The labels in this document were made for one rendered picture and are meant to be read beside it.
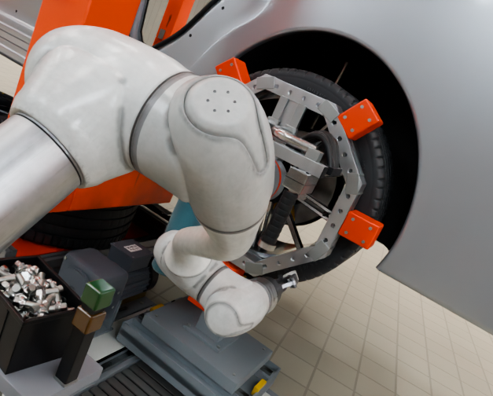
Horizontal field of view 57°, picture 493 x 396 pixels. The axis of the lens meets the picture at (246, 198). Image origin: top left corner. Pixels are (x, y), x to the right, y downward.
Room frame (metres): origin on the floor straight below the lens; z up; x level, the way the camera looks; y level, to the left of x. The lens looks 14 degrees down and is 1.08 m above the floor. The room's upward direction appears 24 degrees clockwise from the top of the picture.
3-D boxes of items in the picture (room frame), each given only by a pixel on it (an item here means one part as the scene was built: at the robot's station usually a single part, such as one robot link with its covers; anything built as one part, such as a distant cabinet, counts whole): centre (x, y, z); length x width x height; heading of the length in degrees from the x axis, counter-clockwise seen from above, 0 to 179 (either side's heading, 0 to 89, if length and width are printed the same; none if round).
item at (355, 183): (1.31, -0.02, 0.85); 0.54 x 0.07 x 0.54; 68
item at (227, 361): (1.46, -0.09, 0.32); 0.40 x 0.30 x 0.28; 68
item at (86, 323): (0.72, 0.17, 0.59); 0.04 x 0.04 x 0.04; 68
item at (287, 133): (1.16, -0.07, 1.03); 0.19 x 0.18 x 0.11; 158
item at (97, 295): (0.72, 0.17, 0.64); 0.04 x 0.04 x 0.04; 68
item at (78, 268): (1.39, 0.28, 0.26); 0.42 x 0.18 x 0.35; 158
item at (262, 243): (1.03, -0.09, 0.83); 0.04 x 0.04 x 0.16
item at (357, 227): (1.19, -0.32, 0.85); 0.09 x 0.08 x 0.07; 68
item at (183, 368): (1.47, -0.09, 0.13); 0.50 x 0.36 x 0.10; 68
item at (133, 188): (1.52, 0.44, 0.69); 0.52 x 0.17 x 0.35; 158
